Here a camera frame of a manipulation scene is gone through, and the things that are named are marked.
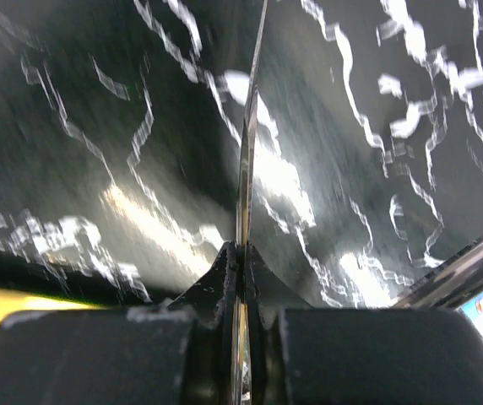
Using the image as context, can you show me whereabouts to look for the metal serving tongs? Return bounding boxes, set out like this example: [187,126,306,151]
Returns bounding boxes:
[231,2,268,405]

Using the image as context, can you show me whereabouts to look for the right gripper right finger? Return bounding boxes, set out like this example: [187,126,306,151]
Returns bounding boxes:
[244,246,483,404]

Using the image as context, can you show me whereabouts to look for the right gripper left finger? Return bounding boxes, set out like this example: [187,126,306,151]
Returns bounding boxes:
[0,242,237,404]

